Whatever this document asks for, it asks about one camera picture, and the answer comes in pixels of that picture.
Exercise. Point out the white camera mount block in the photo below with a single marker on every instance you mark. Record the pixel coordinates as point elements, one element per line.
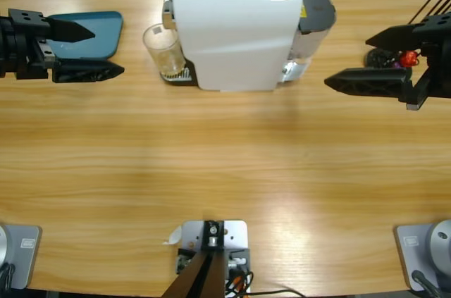
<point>236,234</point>

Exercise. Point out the arm grey base plate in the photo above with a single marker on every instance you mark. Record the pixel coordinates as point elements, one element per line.
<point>415,259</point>
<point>24,259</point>

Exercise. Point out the metal slotted drip tray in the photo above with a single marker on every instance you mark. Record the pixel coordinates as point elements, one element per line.
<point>178,79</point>

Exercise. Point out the teal rectangular plastic tray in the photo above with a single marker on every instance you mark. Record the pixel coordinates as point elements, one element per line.
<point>105,37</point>

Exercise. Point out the purple coffee capsule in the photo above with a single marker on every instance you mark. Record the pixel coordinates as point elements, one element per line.
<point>396,65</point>

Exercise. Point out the white capsule coffee machine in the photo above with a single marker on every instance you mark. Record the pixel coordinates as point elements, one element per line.
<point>229,37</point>

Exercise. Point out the water tank with black lid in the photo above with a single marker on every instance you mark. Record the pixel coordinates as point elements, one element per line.
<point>317,9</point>

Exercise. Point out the dark camera post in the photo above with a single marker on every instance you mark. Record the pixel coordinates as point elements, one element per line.
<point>201,277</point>

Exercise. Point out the red coffee capsule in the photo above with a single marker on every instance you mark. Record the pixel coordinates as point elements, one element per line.
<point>408,58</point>

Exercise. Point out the black capsule holder with rods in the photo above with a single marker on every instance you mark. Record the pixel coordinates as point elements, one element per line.
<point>378,58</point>

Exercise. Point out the clear glass cup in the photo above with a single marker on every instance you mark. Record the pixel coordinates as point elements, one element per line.
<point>165,58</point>

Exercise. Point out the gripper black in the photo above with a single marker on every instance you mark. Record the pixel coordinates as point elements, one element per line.
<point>438,65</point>
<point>21,48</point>

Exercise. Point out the white paper tag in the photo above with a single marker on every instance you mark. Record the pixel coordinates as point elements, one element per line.
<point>174,236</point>

